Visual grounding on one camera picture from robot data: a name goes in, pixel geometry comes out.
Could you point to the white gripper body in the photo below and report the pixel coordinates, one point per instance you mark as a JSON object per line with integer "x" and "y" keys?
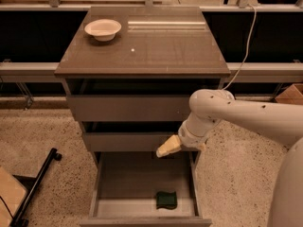
{"x": 188, "y": 137}

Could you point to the green sponge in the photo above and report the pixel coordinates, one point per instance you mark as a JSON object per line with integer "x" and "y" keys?
{"x": 166, "y": 200}

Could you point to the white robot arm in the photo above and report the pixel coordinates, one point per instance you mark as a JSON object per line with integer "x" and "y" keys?
{"x": 282, "y": 123}

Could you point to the bottom grey open drawer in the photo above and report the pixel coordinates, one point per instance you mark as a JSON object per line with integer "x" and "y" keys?
{"x": 125, "y": 190}

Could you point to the grey drawer cabinet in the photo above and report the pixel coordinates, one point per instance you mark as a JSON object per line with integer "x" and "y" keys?
{"x": 153, "y": 43}

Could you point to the middle grey drawer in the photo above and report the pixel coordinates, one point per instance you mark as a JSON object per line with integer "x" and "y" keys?
{"x": 128, "y": 136}

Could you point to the top grey drawer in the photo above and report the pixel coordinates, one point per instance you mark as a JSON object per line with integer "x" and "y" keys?
{"x": 126, "y": 100}

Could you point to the wooden crate at right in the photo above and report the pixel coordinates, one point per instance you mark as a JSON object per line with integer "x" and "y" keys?
{"x": 292, "y": 95}

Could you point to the white bowl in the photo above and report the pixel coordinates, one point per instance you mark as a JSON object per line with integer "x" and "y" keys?
{"x": 103, "y": 30}

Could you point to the wooden board lower left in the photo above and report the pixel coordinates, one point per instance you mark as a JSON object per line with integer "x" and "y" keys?
{"x": 12, "y": 194}

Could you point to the black metal stand leg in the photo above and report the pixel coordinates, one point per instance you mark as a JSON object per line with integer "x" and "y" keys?
{"x": 31, "y": 184}

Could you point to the grey metal rail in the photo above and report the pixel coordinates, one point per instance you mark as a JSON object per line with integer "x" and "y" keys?
{"x": 250, "y": 72}

